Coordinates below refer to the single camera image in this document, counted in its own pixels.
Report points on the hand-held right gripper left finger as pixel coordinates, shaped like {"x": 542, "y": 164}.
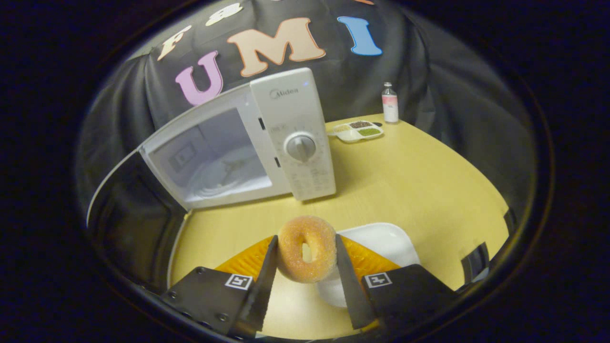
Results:
{"x": 264, "y": 290}

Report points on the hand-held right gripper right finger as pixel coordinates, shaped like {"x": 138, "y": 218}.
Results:
{"x": 350, "y": 295}

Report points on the sugared doughnut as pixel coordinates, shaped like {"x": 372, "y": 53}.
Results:
{"x": 290, "y": 257}

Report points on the white microwave oven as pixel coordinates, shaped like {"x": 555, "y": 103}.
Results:
{"x": 295, "y": 109}

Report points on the glass microwave turntable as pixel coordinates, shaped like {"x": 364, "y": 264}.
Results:
{"x": 228, "y": 178}

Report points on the white rectangular plate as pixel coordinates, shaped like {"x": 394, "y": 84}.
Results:
{"x": 381, "y": 240}

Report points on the dark chair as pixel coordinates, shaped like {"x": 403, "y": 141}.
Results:
{"x": 475, "y": 262}

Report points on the white divided condiment dish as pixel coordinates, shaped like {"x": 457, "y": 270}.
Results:
{"x": 355, "y": 132}

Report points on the small bottle with pink label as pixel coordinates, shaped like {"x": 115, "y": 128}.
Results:
{"x": 390, "y": 107}

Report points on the black backdrop cloth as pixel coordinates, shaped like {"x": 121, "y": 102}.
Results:
{"x": 452, "y": 95}

